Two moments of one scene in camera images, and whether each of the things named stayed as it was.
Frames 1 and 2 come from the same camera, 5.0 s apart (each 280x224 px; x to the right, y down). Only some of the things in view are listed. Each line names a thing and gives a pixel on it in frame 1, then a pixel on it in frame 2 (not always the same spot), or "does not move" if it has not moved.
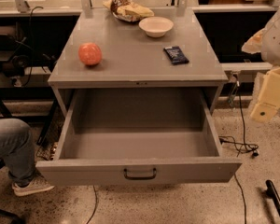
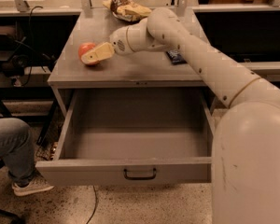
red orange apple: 90,53 does not move
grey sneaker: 38,185 does not move
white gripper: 276,44 -> 119,42
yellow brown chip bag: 124,9 does not move
